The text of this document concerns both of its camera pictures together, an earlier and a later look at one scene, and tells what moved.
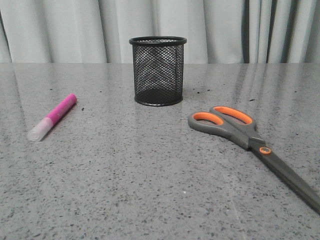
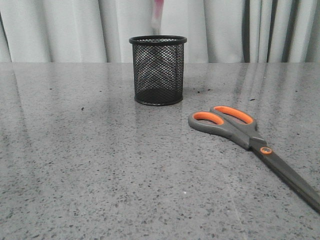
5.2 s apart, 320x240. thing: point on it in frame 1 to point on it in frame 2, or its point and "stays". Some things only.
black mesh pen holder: (158, 69) stays
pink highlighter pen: (36, 133) to (158, 11)
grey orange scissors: (240, 127) stays
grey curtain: (217, 31) stays
